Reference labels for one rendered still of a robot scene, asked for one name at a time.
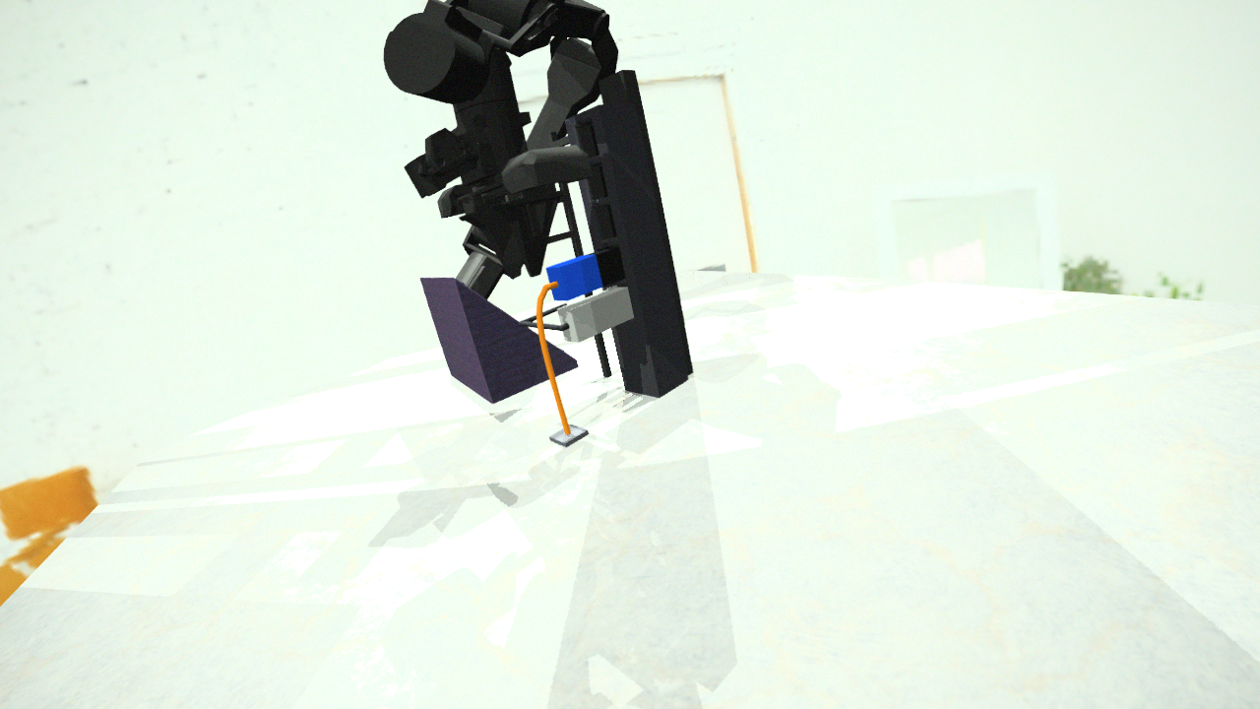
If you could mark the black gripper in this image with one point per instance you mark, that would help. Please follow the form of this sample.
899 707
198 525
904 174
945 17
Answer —
518 230

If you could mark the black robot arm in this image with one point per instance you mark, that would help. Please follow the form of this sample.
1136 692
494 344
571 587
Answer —
456 52

